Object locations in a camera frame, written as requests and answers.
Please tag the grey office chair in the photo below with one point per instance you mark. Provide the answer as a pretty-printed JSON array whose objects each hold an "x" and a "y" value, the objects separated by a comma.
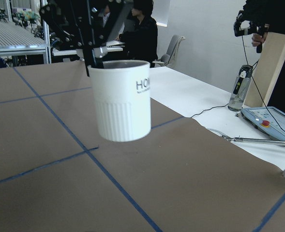
[{"x": 168, "y": 59}]

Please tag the seated person in black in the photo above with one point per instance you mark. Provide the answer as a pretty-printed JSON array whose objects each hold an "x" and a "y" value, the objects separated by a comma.
[{"x": 141, "y": 43}]

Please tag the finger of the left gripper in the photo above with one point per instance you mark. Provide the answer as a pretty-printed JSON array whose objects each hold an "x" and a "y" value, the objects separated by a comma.
[
  {"x": 98, "y": 55},
  {"x": 89, "y": 59}
]

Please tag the beige board panel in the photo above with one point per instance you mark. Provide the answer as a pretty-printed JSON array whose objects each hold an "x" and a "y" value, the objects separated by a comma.
[{"x": 267, "y": 71}]

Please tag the white ribbed mug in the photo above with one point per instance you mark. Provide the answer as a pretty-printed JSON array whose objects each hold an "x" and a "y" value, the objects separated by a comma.
[{"x": 121, "y": 91}]

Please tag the blue teach pendant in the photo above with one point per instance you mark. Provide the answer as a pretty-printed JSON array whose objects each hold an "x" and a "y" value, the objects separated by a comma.
[{"x": 268, "y": 120}]

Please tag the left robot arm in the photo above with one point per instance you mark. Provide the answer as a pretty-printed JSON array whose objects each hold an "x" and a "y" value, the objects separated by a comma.
[{"x": 54, "y": 13}]

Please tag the standing person in black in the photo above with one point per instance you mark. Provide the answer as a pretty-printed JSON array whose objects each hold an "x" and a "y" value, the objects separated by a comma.
[{"x": 275, "y": 11}]

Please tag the brown paper table mat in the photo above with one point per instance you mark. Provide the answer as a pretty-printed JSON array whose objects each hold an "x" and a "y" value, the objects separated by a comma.
[{"x": 58, "y": 175}]

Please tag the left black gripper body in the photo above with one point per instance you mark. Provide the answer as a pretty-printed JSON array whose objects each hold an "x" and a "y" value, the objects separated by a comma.
[{"x": 92, "y": 23}]

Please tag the clear water bottle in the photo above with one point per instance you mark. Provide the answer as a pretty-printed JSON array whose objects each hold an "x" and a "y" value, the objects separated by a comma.
[{"x": 240, "y": 89}]

